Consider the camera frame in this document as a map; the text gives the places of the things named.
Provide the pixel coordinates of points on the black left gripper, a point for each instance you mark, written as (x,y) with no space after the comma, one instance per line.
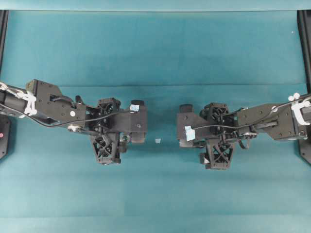
(112,119)

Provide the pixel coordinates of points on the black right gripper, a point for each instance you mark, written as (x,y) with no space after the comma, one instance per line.
(215,127)

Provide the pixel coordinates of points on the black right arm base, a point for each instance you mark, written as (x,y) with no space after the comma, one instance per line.
(303,150)

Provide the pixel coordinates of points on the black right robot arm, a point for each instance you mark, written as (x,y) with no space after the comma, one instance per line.
(281,121)

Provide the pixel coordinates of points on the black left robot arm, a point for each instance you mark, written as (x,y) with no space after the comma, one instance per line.
(45,104)

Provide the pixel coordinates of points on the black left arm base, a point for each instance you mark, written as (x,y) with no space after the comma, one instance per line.
(5,125)

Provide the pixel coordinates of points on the teal table mat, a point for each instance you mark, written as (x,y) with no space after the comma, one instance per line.
(50,181)

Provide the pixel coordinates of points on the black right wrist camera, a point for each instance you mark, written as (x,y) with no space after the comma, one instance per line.
(186,121)

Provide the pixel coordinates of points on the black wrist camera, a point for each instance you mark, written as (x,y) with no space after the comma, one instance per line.
(138,121)
(186,121)

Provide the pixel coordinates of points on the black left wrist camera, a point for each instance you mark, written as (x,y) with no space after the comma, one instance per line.
(138,121)

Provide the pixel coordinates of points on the black right frame rail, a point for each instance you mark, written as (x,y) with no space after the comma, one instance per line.
(304,27)

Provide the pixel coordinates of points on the black frame rail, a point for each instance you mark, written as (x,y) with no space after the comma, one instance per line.
(3,28)
(304,27)

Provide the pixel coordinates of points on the black left frame rail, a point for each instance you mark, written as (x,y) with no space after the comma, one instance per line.
(3,28)

